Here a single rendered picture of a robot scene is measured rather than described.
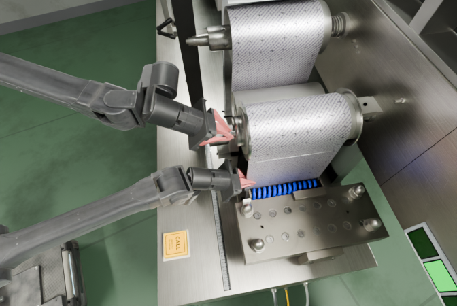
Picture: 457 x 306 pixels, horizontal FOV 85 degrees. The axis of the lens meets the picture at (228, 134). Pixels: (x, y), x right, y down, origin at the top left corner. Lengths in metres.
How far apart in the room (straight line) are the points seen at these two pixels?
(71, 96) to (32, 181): 1.90
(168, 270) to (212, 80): 0.81
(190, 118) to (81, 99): 0.19
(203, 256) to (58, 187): 1.60
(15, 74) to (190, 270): 0.65
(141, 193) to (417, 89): 0.60
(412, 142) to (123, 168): 1.87
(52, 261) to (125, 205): 1.23
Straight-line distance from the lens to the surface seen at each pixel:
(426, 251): 0.69
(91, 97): 0.51
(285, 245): 0.74
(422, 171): 0.64
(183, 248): 0.84
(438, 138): 0.60
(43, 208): 2.24
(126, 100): 0.47
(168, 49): 1.43
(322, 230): 0.77
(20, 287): 1.82
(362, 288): 1.92
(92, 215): 0.60
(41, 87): 0.57
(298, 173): 0.75
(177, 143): 1.01
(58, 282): 1.75
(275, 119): 0.56
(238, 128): 0.56
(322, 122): 0.59
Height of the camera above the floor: 1.74
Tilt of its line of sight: 56 degrees down
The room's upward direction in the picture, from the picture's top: straight up
